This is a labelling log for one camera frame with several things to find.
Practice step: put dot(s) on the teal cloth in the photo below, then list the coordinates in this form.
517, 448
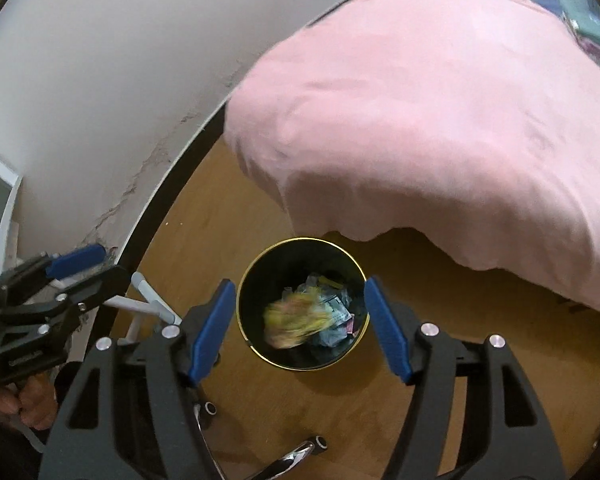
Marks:
597, 20

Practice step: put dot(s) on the yellow snack packet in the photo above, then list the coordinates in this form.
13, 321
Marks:
295, 320

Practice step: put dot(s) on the pale blue packet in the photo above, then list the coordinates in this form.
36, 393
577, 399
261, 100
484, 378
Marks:
337, 317

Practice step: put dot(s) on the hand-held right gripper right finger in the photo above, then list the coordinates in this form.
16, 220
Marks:
387, 330

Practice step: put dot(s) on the chrome chair base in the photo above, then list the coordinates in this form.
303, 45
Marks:
290, 457

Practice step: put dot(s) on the black bin with gold rim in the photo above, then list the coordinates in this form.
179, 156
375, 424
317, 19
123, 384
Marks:
260, 280

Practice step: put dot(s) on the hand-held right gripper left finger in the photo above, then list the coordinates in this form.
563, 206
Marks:
210, 335

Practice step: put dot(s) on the person's left hand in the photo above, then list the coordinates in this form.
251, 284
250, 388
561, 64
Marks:
30, 405

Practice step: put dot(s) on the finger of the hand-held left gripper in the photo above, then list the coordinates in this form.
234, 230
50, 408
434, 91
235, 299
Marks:
100, 285
77, 260

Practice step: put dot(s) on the pink blanket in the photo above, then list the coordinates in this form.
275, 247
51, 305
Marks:
430, 135

